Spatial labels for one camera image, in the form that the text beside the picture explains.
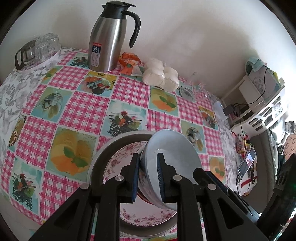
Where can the round floral rimmed plate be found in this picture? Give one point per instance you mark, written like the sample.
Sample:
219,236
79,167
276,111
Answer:
129,213

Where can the stainless steel thermos jug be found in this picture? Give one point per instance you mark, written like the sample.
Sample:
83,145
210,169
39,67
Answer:
106,41

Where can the white serving tray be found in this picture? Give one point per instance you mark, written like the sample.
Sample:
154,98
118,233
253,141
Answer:
52,60

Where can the black charger adapter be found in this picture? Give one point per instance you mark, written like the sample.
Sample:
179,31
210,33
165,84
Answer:
229,110

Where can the bag of white steamed buns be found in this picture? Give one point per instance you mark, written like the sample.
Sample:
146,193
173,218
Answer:
159,74

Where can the smartphone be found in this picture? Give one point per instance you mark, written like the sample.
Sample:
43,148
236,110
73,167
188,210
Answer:
247,162

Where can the translucent white plastic box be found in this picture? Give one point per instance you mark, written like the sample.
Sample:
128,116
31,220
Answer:
219,110

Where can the grey sofa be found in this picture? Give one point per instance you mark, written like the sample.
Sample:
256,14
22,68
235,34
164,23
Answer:
266,162

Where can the light blue bowl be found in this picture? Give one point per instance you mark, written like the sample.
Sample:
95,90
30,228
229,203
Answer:
175,148

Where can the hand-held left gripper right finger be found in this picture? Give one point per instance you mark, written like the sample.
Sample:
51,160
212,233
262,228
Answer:
160,176

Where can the grey plush toy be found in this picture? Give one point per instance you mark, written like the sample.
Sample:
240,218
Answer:
290,127

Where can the green cloth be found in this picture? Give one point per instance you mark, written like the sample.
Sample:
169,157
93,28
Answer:
254,63

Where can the clear glass mug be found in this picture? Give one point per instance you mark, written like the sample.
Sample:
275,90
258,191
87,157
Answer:
187,91

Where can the colourful snack tube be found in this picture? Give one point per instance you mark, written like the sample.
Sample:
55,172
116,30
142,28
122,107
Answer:
241,143

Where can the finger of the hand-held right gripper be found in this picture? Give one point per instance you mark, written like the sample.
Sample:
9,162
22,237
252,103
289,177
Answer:
240,202

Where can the orange snack packet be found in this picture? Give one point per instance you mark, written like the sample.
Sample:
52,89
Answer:
128,67

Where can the white plastic storage rack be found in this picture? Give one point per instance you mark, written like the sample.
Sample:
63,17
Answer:
272,109

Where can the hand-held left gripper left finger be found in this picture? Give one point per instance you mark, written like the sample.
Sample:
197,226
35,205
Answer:
135,176

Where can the clear drinking glass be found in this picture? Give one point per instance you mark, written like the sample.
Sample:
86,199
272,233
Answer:
42,52
52,42
38,39

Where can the white printed box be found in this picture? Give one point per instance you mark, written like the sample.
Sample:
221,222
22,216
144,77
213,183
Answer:
263,83

